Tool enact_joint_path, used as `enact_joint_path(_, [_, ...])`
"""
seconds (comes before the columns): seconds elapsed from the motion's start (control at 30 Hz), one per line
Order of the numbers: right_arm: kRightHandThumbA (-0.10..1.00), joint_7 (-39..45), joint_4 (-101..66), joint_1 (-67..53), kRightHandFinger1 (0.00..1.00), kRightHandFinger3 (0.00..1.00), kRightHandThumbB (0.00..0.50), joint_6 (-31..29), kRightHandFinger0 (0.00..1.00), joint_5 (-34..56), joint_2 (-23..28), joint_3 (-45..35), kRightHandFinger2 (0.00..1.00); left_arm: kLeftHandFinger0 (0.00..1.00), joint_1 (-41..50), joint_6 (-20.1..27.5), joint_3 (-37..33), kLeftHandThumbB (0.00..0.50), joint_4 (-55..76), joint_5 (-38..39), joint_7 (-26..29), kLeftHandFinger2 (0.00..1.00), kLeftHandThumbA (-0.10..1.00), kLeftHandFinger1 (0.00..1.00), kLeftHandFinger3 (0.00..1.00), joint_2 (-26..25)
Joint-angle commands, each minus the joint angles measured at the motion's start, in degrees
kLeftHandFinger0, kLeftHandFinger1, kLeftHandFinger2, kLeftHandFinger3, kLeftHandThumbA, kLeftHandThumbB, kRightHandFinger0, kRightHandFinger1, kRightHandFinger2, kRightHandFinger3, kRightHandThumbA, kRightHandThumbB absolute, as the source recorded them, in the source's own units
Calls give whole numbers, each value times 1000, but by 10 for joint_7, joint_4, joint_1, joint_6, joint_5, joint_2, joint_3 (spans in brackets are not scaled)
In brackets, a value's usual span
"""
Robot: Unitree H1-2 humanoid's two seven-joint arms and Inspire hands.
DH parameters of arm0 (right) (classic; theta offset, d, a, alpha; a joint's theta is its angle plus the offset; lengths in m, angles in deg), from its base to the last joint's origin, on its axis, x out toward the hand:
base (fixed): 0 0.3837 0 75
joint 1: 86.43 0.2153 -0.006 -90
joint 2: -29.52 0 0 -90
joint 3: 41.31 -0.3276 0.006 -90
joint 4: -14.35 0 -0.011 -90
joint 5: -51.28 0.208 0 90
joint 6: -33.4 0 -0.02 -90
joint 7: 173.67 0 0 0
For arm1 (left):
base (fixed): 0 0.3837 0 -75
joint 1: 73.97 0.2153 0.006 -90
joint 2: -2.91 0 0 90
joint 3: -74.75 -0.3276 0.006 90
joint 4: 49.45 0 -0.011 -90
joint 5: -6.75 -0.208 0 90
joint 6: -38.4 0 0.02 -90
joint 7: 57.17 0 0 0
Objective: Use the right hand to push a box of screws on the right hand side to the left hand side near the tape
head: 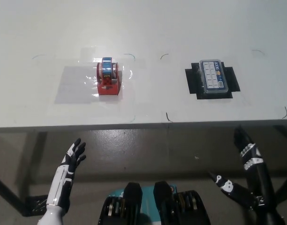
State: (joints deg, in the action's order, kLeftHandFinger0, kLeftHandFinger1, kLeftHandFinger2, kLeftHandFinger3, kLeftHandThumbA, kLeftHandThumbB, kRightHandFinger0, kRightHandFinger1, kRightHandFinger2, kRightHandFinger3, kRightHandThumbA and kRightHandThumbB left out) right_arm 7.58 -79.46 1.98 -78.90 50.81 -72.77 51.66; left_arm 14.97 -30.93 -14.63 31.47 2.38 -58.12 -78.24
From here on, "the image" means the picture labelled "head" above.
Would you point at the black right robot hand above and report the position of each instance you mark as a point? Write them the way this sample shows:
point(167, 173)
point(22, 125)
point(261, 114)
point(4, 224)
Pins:
point(257, 173)

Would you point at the white and black left hand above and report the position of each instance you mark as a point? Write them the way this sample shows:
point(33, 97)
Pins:
point(68, 164)

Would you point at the clear screw box blue label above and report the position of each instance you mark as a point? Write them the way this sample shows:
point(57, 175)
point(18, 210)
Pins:
point(213, 76)

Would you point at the red tape dispenser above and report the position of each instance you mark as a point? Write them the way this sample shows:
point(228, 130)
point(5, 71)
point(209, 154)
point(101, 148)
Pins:
point(108, 89)

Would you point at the tape roll with blue label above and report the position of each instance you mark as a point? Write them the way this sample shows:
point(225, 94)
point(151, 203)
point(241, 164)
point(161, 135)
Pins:
point(107, 65)

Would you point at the black tape patch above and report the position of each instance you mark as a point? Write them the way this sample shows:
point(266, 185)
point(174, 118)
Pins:
point(192, 82)

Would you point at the grey paper sheet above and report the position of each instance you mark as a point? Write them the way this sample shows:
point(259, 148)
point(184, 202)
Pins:
point(75, 86)

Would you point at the black and teal robot torso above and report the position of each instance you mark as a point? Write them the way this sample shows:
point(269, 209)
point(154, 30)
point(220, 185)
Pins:
point(134, 206)

